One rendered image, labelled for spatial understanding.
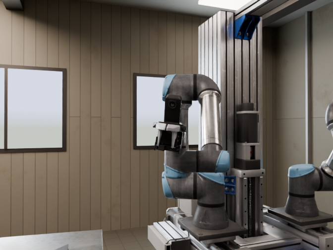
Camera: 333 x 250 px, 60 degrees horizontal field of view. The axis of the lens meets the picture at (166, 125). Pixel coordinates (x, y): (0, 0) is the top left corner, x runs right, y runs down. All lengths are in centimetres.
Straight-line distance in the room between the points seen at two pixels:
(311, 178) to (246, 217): 36
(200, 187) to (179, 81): 45
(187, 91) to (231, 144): 40
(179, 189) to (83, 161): 301
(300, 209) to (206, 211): 49
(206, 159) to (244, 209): 54
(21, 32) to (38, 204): 223
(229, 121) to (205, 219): 50
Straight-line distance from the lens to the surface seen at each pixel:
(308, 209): 154
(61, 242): 115
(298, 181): 152
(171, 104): 81
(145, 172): 432
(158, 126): 72
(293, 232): 158
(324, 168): 156
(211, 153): 97
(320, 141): 474
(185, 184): 122
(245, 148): 141
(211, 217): 125
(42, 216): 428
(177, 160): 96
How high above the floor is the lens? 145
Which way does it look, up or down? 1 degrees up
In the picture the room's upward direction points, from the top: straight up
